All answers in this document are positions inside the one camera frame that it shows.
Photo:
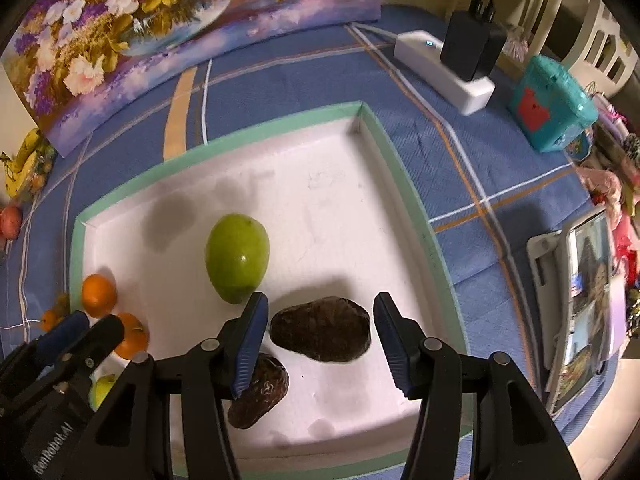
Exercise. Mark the black power adapter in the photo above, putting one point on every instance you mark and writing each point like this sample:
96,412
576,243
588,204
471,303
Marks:
471,47

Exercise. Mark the white power strip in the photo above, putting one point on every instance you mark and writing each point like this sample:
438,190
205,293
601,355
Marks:
420,51

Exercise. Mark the floral painting canvas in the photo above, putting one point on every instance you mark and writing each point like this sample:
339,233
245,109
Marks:
76,63

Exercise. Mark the glass fruit bowl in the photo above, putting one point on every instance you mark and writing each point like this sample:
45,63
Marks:
44,161

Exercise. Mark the white tray with green rim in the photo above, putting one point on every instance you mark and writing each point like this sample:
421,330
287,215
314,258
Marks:
343,219

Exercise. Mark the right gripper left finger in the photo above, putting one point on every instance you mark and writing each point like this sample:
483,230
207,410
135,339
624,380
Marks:
129,436

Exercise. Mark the green fruit far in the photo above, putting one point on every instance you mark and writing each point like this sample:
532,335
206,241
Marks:
237,255

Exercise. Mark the banana bunch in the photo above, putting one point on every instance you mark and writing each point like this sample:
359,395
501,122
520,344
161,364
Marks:
17,168

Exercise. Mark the tablet in white stand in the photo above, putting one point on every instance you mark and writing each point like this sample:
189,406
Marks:
572,271

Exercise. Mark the teal plastic box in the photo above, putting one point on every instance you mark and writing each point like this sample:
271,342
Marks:
550,106

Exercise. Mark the red peach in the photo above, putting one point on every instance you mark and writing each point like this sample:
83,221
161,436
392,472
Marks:
10,222

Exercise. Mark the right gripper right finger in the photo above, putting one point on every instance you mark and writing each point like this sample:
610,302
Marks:
514,437

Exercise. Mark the dark wrinkled fruit small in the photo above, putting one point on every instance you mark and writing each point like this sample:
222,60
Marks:
268,386

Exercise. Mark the orange tangerine on cloth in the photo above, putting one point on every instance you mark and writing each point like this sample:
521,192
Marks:
49,320

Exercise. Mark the green fruit near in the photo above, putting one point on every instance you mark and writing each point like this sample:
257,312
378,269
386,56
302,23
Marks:
100,389

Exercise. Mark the orange tangerine in tray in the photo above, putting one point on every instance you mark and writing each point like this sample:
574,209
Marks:
136,336
98,295

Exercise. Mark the blue plaid tablecloth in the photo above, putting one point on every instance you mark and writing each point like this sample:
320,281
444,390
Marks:
484,188

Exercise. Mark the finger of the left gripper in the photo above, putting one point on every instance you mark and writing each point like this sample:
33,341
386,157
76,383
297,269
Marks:
77,364
51,345

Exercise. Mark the green fruit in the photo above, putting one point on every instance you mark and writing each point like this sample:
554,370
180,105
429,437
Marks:
100,389
237,255

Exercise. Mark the dark wrinkled fruit large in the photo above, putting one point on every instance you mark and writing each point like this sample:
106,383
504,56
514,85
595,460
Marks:
329,329

